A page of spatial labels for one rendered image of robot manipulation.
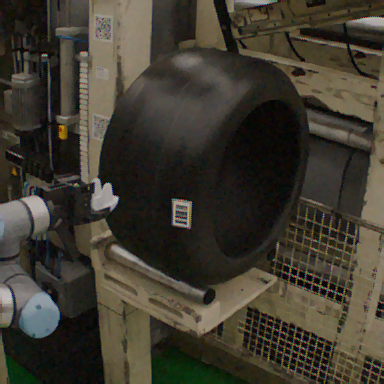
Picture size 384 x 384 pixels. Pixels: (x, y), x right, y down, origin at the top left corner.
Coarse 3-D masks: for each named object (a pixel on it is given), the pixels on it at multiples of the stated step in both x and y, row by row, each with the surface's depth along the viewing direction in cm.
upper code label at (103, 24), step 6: (96, 18) 157; (102, 18) 156; (108, 18) 154; (96, 24) 158; (102, 24) 156; (108, 24) 155; (96, 30) 158; (102, 30) 157; (108, 30) 156; (96, 36) 159; (102, 36) 158; (108, 36) 156; (108, 42) 157
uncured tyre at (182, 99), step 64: (192, 64) 140; (256, 64) 141; (128, 128) 137; (192, 128) 130; (256, 128) 180; (128, 192) 138; (192, 192) 131; (256, 192) 181; (192, 256) 139; (256, 256) 159
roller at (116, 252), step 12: (108, 252) 171; (120, 252) 169; (132, 264) 166; (144, 264) 164; (156, 276) 161; (168, 276) 159; (180, 288) 157; (192, 288) 155; (204, 288) 154; (204, 300) 152
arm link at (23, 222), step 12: (0, 204) 106; (12, 204) 107; (24, 204) 108; (0, 216) 103; (12, 216) 105; (24, 216) 107; (0, 228) 102; (12, 228) 104; (24, 228) 107; (0, 240) 103; (12, 240) 105; (0, 252) 105; (12, 252) 106
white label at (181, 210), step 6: (174, 204) 131; (180, 204) 131; (186, 204) 130; (174, 210) 132; (180, 210) 131; (186, 210) 131; (174, 216) 132; (180, 216) 132; (186, 216) 131; (174, 222) 133; (180, 222) 132; (186, 222) 132
